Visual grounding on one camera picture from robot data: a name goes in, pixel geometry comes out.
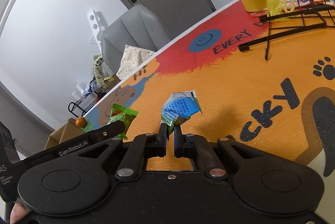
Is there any blue green snack packet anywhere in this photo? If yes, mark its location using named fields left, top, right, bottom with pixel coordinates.
left=161, top=90, right=202, bottom=134

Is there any green triangular snack packet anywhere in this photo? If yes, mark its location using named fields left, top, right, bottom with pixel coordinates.
left=106, top=103, right=139, bottom=140

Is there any person's left hand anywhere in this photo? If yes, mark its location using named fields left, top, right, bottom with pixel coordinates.
left=10, top=203, right=30, bottom=224

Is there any cardboard box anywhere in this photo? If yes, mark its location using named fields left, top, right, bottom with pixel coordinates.
left=44, top=118, right=85, bottom=149

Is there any orange ball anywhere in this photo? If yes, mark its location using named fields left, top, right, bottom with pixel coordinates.
left=75, top=116, right=87, bottom=128

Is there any black shoe rack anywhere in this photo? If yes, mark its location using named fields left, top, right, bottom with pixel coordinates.
left=68, top=93, right=98, bottom=118

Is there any polka dot cushion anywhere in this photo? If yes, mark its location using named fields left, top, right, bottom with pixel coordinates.
left=116, top=45, right=156, bottom=80

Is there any panda print neck pillow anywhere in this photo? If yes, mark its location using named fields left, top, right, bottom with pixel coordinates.
left=93, top=55, right=113, bottom=86

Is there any grey chair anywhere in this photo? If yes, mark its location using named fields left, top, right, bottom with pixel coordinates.
left=101, top=4, right=171, bottom=73

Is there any yellow plastic wrapper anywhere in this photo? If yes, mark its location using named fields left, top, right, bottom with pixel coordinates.
left=266, top=0, right=296, bottom=17

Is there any white perforated shelf bracket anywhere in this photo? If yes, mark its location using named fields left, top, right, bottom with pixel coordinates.
left=86, top=10, right=107, bottom=52

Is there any black wire rack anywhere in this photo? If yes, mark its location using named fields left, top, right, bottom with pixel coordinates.
left=238, top=4, right=334, bottom=60

